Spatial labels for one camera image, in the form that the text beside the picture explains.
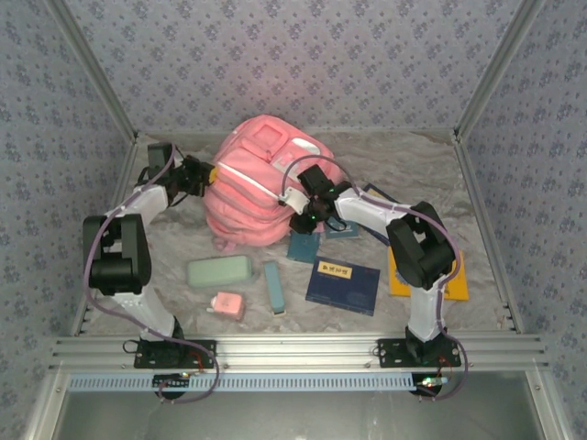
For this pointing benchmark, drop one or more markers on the yellow picture book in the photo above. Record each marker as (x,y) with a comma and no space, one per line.
(454,284)

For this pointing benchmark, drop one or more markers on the aluminium frame post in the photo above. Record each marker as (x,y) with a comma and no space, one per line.
(500,69)
(91,69)

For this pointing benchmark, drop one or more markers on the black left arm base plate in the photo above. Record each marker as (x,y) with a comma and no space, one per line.
(156,355)

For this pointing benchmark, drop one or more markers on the small black circuit board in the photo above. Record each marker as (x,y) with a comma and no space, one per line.
(428,382)
(169,381)

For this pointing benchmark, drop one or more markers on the small teal notebook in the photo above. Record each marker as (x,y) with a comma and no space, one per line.
(302,247)

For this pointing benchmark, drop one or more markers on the aluminium mounting rail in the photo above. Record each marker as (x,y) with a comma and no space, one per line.
(293,350)

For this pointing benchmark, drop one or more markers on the navy book with yellow label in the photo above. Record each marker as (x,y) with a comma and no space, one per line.
(341,289)
(380,191)

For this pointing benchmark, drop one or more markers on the long teal pencil box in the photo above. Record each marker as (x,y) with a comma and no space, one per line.
(274,289)

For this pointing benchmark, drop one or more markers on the pink student backpack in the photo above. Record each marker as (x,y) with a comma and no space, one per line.
(247,201)

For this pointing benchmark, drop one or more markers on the aluminium side rail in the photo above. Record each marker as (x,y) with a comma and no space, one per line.
(98,256)
(497,256)

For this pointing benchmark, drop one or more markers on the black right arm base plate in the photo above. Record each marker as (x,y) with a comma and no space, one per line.
(394,355)

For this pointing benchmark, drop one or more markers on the mint green pencil case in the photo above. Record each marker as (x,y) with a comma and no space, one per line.
(218,271)

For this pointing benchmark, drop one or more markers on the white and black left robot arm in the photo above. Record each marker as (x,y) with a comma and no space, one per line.
(137,307)

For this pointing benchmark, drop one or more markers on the grey metal sheet panel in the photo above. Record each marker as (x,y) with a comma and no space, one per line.
(293,417)

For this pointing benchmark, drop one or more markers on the small pink plastic box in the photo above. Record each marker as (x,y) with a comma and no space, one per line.
(228,306)

